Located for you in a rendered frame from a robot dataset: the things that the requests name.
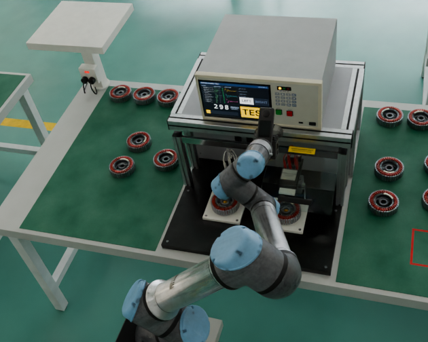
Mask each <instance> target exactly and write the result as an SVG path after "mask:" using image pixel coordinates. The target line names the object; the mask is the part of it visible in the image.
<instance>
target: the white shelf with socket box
mask: <svg viewBox="0 0 428 342"><path fill-rule="evenodd" d="M133 11H134V7H133V4H132V3H105V2H86V1H61V2H60V3H59V4H58V6H57V7H56V8H55V9H54V11H53V12H52V13H51V14H50V15H49V16H48V17H47V18H46V20H45V21H44V22H43V24H42V25H41V26H40V27H39V28H38V29H37V30H36V31H35V33H34V34H33V35H32V36H31V38H30V39H29V40H28V41H27V42H26V45H27V47H28V49H29V50H45V51H56V52H77V53H81V54H82V58H83V60H84V63H85V64H81V65H80V67H79V68H78V69H79V72H80V75H81V77H82V79H81V82H82V83H83V89H84V93H86V92H85V90H86V86H87V84H88V83H89V84H90V87H91V90H92V91H93V92H94V90H95V91H96V93H95V92H94V94H97V91H101V90H104V89H106V88H108V87H109V85H110V81H109V80H108V79H107V77H106V74H105V71H104V68H103V65H102V62H101V59H100V56H99V54H104V53H105V52H106V51H107V49H108V47H109V46H110V45H111V43H112V41H113V40H114V39H115V37H116V36H117V34H118V33H119V32H120V30H121V28H122V27H123V26H124V24H125V22H126V21H127V20H128V18H129V17H130V15H131V14H132V12H133ZM84 84H86V86H85V87H84Z"/></svg>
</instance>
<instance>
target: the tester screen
mask: <svg viewBox="0 0 428 342"><path fill-rule="evenodd" d="M200 87H201V92H202V99H203V103H204V109H205V113H206V115H216V116H224V117H238V118H245V119H258V118H250V117H241V111H240V107H255V108H260V107H267V108H270V103H269V93H268V87H266V86H257V85H239V84H230V83H213V82H203V81H200ZM239 97H243V98H259V99H268V104H269V106H262V105H253V104H240V99H239ZM213 104H219V105H229V107H230V110H222V109H214V108H213ZM207 110H214V111H229V112H237V113H238V116H237V115H222V114H214V113H207Z"/></svg>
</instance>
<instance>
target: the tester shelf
mask: <svg viewBox="0 0 428 342"><path fill-rule="evenodd" d="M205 54H206V52H201V53H200V54H199V56H198V59H197V61H196V63H195V65H194V67H193V69H192V71H191V73H190V75H189V77H188V79H187V81H186V83H185V85H184V87H183V89H182V91H181V93H180V95H179V97H178V99H177V101H176V103H175V105H174V107H173V110H172V111H171V113H170V115H169V117H168V119H167V124H168V129H169V130H181V131H188V132H201V133H208V134H221V135H228V136H240V137H247V138H256V137H255V134H254V132H255V129H256V128H258V124H252V123H238V122H231V121H217V120H210V119H203V118H202V111H201V108H200V101H199V97H198V90H197V87H196V80H195V76H194V74H195V73H196V71H198V69H199V67H200V65H201V63H202V61H203V59H204V56H205ZM364 74H365V62H357V61H345V60H336V65H335V68H334V74H333V77H332V82H331V86H330V89H329V95H328V98H327V104H326V107H325V112H324V116H323V121H322V129H321V130H310V129H303V128H289V127H281V126H280V127H281V128H282V129H283V137H280V138H279V139H278V140H280V141H287V142H294V143H307V144H314V145H327V146H334V147H346V148H351V149H352V145H353V137H354V133H355V125H356V121H357V114H358V109H359V101H360V98H361V90H362V85H363V78H364Z"/></svg>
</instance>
